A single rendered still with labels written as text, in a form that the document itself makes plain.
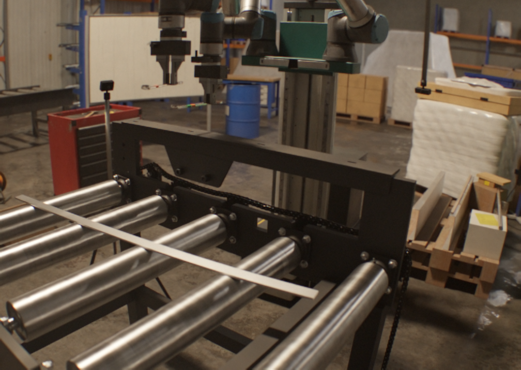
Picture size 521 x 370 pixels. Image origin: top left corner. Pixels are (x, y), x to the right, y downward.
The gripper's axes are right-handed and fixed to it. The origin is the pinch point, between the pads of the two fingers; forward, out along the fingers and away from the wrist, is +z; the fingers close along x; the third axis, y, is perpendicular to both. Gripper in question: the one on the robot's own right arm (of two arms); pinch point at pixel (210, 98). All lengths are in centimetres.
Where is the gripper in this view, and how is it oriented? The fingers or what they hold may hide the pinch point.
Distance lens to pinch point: 165.8
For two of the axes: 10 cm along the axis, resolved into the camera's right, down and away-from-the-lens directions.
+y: 5.8, -2.2, 7.9
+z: -0.3, 9.6, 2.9
